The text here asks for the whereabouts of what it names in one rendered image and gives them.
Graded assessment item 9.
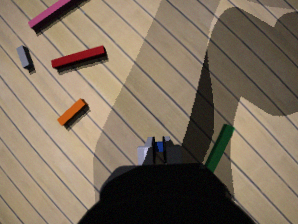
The grey rectangular bar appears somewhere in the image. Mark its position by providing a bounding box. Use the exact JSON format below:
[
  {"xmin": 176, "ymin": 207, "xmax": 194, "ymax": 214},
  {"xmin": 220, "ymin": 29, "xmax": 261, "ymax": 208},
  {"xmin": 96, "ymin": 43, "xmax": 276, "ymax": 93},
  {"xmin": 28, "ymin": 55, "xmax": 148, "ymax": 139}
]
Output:
[{"xmin": 16, "ymin": 45, "xmax": 35, "ymax": 70}]

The pink rod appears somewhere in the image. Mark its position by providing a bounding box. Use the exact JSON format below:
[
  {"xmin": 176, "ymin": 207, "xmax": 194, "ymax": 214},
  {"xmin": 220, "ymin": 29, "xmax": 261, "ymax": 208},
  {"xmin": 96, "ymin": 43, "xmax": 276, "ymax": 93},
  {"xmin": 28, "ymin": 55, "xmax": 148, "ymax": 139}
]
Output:
[{"xmin": 28, "ymin": 0, "xmax": 82, "ymax": 32}]

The orange rod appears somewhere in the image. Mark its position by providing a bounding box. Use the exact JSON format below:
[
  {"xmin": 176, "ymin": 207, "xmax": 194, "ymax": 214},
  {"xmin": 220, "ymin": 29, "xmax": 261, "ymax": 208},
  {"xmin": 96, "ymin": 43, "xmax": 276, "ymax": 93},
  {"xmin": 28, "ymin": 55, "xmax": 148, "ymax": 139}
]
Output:
[{"xmin": 57, "ymin": 99, "xmax": 88, "ymax": 126}]

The red rod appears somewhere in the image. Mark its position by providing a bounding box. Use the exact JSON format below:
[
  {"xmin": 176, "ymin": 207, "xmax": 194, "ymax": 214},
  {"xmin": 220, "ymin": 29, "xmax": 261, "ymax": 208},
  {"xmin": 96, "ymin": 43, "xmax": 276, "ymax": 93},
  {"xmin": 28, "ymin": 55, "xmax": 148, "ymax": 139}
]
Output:
[{"xmin": 51, "ymin": 45, "xmax": 107, "ymax": 70}]

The small blue cube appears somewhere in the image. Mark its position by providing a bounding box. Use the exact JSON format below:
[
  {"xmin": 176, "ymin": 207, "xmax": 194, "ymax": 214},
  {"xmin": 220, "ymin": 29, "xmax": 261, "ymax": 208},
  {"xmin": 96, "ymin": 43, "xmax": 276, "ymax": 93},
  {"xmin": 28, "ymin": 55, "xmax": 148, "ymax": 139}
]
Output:
[{"xmin": 155, "ymin": 141, "xmax": 163, "ymax": 152}]

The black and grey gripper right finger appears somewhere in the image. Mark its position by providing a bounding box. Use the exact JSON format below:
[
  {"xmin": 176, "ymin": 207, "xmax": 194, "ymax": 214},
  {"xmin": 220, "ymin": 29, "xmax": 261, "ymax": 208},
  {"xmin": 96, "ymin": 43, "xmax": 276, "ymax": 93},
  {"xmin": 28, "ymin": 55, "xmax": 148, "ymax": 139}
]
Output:
[{"xmin": 162, "ymin": 136, "xmax": 182, "ymax": 164}]

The green rod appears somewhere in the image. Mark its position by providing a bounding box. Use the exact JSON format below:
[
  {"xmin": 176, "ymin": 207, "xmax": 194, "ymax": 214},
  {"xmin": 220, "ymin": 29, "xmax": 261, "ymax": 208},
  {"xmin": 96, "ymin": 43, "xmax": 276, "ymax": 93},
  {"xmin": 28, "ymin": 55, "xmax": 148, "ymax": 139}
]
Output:
[{"xmin": 204, "ymin": 124, "xmax": 235, "ymax": 173}]

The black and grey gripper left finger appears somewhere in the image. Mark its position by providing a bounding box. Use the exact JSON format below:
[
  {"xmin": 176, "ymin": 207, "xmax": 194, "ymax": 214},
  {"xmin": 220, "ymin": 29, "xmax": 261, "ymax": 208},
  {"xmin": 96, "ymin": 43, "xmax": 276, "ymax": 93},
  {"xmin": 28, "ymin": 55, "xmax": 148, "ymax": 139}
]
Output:
[{"xmin": 137, "ymin": 137, "xmax": 156, "ymax": 165}]

